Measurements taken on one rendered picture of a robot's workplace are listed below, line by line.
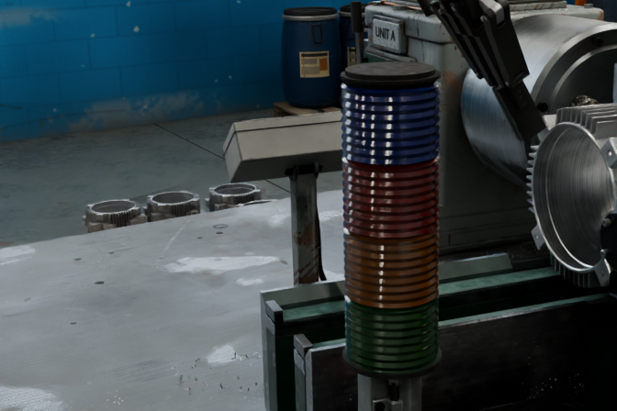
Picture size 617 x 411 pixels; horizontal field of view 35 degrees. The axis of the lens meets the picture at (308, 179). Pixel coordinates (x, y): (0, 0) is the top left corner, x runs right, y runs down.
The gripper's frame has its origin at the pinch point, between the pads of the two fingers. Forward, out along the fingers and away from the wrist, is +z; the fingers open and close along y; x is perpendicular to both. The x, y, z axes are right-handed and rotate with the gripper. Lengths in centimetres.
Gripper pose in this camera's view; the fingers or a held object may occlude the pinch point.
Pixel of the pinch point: (519, 107)
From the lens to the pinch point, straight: 106.4
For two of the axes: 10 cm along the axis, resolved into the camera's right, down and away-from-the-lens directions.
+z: 4.9, 7.8, 3.8
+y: -3.3, -2.4, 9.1
